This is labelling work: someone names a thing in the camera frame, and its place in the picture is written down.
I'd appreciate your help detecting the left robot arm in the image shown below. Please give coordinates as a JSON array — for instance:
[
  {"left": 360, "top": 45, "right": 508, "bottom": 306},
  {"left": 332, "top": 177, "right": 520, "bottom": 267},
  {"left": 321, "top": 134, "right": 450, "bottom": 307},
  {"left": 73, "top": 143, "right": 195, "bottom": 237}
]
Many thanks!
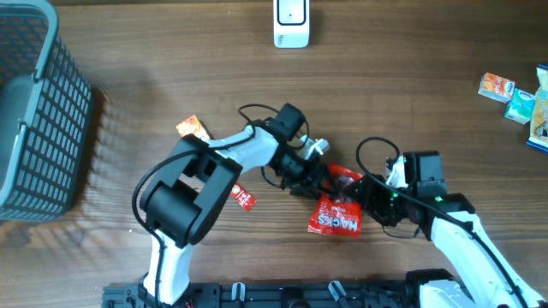
[{"left": 131, "top": 104, "right": 337, "bottom": 307}]

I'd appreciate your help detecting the black left camera cable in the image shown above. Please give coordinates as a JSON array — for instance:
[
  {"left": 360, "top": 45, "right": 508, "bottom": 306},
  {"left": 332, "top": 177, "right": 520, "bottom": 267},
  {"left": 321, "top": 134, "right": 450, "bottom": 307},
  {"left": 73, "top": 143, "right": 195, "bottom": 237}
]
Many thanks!
[{"left": 130, "top": 103, "right": 309, "bottom": 307}]

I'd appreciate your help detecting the red stick sachet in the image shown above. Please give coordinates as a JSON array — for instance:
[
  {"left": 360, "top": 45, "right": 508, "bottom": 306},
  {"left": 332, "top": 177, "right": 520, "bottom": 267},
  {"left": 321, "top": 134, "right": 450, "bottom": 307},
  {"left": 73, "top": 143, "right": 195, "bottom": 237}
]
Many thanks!
[{"left": 230, "top": 183, "right": 256, "bottom": 211}]

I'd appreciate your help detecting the grey plastic mesh basket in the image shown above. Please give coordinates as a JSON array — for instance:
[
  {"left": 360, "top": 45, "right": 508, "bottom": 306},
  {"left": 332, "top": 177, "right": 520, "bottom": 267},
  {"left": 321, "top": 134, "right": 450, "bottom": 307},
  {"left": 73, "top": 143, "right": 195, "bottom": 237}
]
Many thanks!
[{"left": 1, "top": 0, "right": 94, "bottom": 222}]

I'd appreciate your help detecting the black right camera cable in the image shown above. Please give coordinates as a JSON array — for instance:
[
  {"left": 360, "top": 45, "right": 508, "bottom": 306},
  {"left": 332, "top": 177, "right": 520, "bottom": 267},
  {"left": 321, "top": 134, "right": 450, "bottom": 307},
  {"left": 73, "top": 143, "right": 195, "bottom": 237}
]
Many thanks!
[{"left": 354, "top": 136, "right": 532, "bottom": 308}]

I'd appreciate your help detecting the teal small box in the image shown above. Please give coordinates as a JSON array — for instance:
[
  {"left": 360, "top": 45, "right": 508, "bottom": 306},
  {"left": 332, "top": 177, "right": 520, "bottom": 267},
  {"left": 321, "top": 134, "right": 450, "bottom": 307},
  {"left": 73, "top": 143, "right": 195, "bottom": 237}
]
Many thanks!
[{"left": 504, "top": 88, "right": 535, "bottom": 125}]

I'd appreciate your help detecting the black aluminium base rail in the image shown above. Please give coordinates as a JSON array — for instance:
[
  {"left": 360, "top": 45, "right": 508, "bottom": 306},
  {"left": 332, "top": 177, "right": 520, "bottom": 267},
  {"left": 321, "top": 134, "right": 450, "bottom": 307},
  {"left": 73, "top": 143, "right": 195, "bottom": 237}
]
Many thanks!
[{"left": 101, "top": 280, "right": 429, "bottom": 308}]

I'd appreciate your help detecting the red candy bag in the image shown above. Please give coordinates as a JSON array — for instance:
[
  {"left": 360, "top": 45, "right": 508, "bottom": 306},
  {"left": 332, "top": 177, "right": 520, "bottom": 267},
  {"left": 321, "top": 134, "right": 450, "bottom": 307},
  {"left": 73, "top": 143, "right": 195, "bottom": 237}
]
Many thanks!
[{"left": 307, "top": 163, "right": 362, "bottom": 237}]

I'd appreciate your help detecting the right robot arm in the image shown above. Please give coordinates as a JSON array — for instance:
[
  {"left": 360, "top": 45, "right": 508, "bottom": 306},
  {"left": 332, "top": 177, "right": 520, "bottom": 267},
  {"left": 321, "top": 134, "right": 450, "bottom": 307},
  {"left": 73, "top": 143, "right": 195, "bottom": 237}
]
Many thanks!
[{"left": 344, "top": 151, "right": 547, "bottom": 307}]

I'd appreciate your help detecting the orange small box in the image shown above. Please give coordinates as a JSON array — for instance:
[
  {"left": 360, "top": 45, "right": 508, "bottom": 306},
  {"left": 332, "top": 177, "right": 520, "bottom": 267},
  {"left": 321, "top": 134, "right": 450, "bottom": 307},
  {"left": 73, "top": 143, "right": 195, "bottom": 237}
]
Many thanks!
[
  {"left": 478, "top": 73, "right": 515, "bottom": 104},
  {"left": 176, "top": 115, "right": 211, "bottom": 141}
]

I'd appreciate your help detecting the white cream snack bag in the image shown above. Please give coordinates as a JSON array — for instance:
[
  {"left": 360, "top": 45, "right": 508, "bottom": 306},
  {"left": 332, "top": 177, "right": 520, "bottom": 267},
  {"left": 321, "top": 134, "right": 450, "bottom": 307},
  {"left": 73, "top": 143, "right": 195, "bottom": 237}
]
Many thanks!
[{"left": 527, "top": 63, "right": 547, "bottom": 152}]

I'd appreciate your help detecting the black camera cable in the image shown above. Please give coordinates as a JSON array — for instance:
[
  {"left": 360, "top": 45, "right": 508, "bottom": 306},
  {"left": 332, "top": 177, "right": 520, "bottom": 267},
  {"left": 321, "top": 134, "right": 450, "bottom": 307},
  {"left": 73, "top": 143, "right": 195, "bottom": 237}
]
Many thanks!
[
  {"left": 354, "top": 136, "right": 532, "bottom": 308},
  {"left": 130, "top": 103, "right": 309, "bottom": 307}
]

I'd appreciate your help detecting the white barcode scanner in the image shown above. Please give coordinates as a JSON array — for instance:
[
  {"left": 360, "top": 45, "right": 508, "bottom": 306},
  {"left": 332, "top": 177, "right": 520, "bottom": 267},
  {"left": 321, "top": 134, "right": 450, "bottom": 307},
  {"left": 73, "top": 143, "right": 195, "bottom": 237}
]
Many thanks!
[{"left": 272, "top": 0, "right": 310, "bottom": 49}]

